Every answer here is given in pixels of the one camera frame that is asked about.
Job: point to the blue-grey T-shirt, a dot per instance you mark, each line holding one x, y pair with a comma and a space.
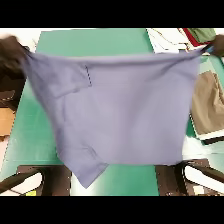
126, 110

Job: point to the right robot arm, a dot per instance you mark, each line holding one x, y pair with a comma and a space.
218, 45

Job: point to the tan garment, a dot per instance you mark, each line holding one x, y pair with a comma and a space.
210, 103

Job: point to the red garment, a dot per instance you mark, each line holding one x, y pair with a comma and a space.
193, 39

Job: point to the green garment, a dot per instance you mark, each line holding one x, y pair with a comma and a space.
204, 33

